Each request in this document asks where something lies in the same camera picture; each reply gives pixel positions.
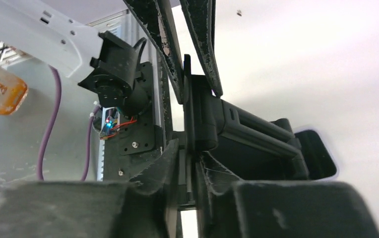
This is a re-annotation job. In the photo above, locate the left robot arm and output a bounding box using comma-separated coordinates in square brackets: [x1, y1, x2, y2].
[0, 0, 185, 117]

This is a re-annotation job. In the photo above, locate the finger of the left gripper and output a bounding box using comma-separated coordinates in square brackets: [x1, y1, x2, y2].
[124, 0, 184, 104]
[180, 0, 223, 97]

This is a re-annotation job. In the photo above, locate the black folding phone stand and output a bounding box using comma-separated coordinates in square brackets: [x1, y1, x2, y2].
[182, 54, 310, 181]

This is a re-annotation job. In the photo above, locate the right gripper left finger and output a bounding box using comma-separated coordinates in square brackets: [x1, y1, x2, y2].
[0, 139, 179, 238]

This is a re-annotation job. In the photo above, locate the purple case phone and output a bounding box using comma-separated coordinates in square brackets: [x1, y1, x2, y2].
[295, 128, 339, 181]

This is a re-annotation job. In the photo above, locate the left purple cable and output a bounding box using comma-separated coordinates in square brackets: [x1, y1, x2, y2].
[37, 64, 63, 182]

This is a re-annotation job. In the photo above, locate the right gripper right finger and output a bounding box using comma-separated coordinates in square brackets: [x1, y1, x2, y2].
[195, 152, 379, 238]

